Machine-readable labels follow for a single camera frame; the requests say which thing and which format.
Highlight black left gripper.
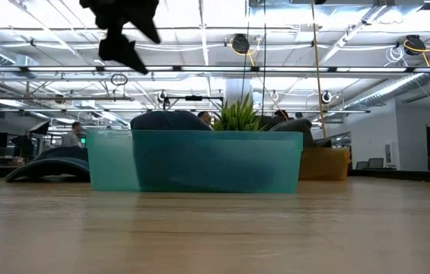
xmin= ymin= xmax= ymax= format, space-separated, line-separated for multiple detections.
xmin=79 ymin=0 xmax=161 ymax=75

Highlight dark blue denim cap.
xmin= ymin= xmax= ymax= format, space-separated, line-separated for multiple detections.
xmin=4 ymin=145 xmax=91 ymax=183
xmin=129 ymin=110 xmax=279 ymax=193

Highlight green translucent plastic bin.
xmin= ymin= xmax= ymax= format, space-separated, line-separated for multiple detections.
xmin=86 ymin=129 xmax=304 ymax=193

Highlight artificial green plant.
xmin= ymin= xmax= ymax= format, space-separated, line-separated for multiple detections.
xmin=212 ymin=94 xmax=266 ymax=132

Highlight orange translucent plastic bin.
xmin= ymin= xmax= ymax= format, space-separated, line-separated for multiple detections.
xmin=298 ymin=146 xmax=352 ymax=181

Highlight black camera stand frame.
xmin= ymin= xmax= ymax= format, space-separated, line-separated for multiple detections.
xmin=162 ymin=94 xmax=225 ymax=113

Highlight black hanging cable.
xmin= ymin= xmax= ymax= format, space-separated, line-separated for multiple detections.
xmin=261 ymin=0 xmax=268 ymax=117

